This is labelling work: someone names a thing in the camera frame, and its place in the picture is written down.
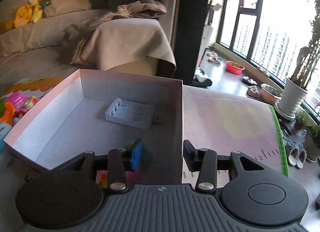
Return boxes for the yellow plush toy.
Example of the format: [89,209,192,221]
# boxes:
[4,0,43,30]

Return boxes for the pink toy pile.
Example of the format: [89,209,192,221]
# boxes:
[1,92,39,126]

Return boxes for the pink cardboard box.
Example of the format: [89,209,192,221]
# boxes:
[4,69,183,184]

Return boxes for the beige sofa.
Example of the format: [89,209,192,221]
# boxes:
[1,0,177,90]

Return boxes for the white plant pot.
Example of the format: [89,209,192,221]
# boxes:
[274,78,308,121]

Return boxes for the white battery charger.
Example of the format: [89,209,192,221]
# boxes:
[105,98,154,130]

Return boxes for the red plastic basin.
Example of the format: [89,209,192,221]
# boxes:
[226,61,245,75]

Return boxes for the brown crumpled blanket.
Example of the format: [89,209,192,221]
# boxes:
[61,0,174,70]

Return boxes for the colourful play mat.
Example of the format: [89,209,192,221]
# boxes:
[183,86,289,176]

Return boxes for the pink flower pot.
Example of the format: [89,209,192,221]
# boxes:
[260,83,282,105]

